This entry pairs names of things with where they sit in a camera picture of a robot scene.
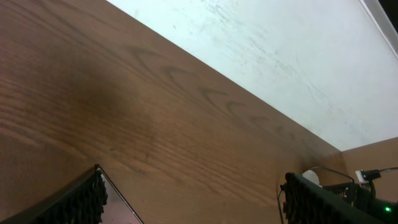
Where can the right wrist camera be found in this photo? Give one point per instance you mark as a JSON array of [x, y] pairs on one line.
[[365, 176]]

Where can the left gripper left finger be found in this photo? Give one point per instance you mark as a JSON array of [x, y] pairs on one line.
[[81, 201]]

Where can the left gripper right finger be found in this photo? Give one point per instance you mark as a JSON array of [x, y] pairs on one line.
[[306, 202]]

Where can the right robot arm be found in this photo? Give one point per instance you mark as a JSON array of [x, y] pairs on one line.
[[364, 199]]

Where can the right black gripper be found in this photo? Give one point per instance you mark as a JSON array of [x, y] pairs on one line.
[[345, 191]]

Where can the white power strip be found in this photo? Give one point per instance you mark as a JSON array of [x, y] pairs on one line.
[[311, 176]]

